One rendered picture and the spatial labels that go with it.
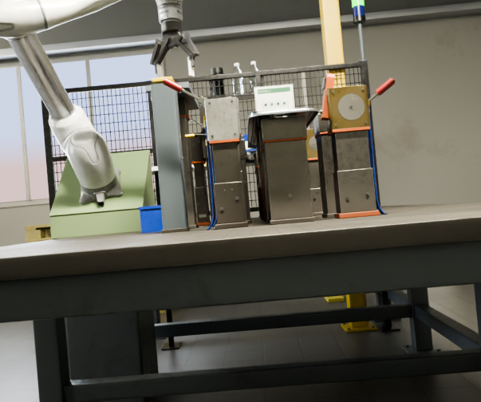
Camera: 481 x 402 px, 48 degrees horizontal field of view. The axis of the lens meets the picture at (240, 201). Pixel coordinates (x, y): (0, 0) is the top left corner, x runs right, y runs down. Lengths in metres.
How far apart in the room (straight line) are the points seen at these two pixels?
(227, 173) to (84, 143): 0.86
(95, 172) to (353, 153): 1.13
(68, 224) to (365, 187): 1.30
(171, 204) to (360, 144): 0.56
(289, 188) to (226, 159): 0.19
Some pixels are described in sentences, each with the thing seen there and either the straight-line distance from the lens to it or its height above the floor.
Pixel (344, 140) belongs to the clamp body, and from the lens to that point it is 1.52.
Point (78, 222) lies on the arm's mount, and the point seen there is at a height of 0.76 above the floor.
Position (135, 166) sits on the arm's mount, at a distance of 2.46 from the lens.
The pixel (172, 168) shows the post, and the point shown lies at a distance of 1.60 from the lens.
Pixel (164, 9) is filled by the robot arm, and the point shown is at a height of 1.50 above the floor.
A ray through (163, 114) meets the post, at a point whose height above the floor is 1.05.
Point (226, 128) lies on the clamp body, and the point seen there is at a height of 0.97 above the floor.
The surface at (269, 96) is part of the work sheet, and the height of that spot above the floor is 1.40.
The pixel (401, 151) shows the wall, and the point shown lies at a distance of 5.31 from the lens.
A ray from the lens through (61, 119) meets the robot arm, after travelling 2.36.
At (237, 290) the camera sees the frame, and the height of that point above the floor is 0.60.
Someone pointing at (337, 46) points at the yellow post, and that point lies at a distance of 3.34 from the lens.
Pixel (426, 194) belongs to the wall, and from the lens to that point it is 5.35.
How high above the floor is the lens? 0.74
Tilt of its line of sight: 1 degrees up
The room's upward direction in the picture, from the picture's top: 5 degrees counter-clockwise
